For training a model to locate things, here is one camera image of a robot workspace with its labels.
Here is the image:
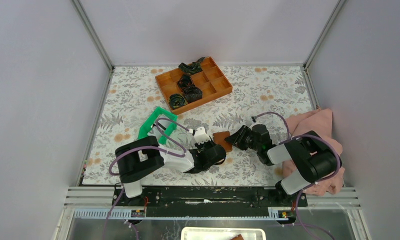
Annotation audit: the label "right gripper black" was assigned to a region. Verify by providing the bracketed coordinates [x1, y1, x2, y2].
[224, 126, 260, 153]

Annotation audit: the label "brown leather card holder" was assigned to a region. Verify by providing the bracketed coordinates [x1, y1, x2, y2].
[213, 131, 233, 153]

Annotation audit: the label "green plastic card box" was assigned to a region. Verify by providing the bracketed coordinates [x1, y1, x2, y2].
[138, 106, 177, 145]

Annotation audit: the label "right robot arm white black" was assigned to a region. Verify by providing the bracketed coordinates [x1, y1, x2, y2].
[225, 123, 341, 206]

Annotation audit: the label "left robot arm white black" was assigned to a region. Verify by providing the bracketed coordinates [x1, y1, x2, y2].
[109, 127, 226, 206]

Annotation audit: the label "black items in tray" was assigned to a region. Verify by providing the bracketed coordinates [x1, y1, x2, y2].
[177, 57, 205, 103]

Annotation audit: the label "pink crumpled cloth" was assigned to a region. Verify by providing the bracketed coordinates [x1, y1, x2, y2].
[281, 108, 346, 196]

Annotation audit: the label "orange wooden compartment tray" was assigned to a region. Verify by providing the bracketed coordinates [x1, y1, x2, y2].
[155, 56, 233, 115]

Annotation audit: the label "black coiled cable in tray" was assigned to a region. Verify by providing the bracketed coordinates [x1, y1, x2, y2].
[168, 93, 187, 110]

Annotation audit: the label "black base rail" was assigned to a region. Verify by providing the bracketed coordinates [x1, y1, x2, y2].
[113, 186, 308, 220]

